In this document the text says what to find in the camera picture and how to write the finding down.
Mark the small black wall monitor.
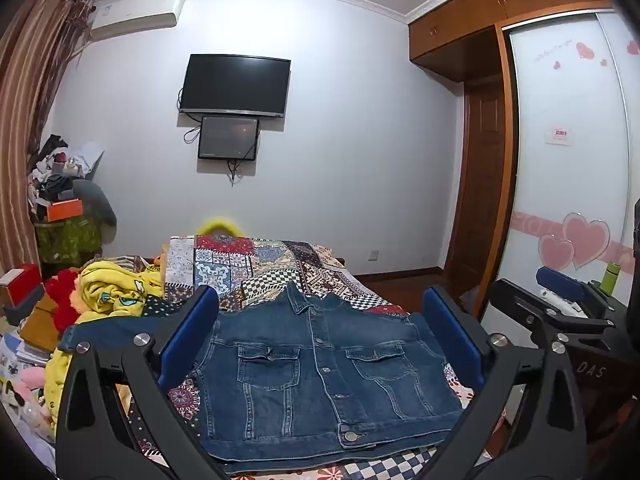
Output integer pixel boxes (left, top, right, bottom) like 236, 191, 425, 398
197, 115, 261, 161

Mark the black television cable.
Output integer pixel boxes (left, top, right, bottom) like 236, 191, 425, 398
177, 87, 202, 144

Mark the black and white plush toy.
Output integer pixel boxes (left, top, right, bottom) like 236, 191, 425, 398
0, 380, 56, 441

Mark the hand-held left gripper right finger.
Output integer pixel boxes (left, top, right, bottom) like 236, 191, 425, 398
421, 286, 589, 480

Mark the red box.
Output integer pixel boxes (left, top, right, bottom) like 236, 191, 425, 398
0, 264, 42, 306

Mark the green patterned cloth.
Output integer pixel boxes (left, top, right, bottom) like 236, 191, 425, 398
35, 217, 103, 266

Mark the grey bag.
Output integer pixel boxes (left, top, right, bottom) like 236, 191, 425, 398
72, 178, 118, 228

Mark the yellow fluffy object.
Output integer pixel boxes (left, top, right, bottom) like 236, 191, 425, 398
196, 216, 243, 237

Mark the striped brown curtain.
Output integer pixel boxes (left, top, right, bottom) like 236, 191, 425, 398
0, 0, 96, 281

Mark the yellow cartoon blanket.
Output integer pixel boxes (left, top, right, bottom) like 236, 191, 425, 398
45, 259, 166, 436

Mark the black wall television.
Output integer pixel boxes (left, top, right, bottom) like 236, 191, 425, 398
178, 53, 292, 119

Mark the patchwork bed cover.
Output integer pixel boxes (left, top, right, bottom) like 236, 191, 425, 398
115, 234, 506, 480

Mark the pale purple cloth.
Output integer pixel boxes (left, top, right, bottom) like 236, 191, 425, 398
457, 285, 485, 313

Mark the pile of clothes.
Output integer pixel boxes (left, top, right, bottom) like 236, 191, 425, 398
27, 134, 106, 221

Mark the wooden door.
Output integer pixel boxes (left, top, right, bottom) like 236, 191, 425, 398
445, 77, 511, 291

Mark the blue denim jacket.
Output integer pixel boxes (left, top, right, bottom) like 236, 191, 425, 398
60, 282, 463, 466

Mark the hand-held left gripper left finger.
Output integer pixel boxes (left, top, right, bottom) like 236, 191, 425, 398
54, 285, 231, 480

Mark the green bottle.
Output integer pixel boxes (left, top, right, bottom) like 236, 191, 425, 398
599, 261, 621, 295

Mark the brown cardboard box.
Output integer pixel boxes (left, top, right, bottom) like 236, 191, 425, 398
20, 292, 63, 352

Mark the red plush toy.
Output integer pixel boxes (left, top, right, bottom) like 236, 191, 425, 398
45, 269, 88, 333

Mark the wooden overhead cabinet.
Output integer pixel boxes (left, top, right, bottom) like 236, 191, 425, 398
407, 0, 623, 81

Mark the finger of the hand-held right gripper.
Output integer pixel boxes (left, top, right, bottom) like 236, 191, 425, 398
486, 279, 568, 357
536, 266, 618, 331

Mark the white air conditioner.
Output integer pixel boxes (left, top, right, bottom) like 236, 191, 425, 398
89, 0, 187, 41

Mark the orange box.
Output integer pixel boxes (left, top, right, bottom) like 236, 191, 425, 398
44, 199, 83, 222

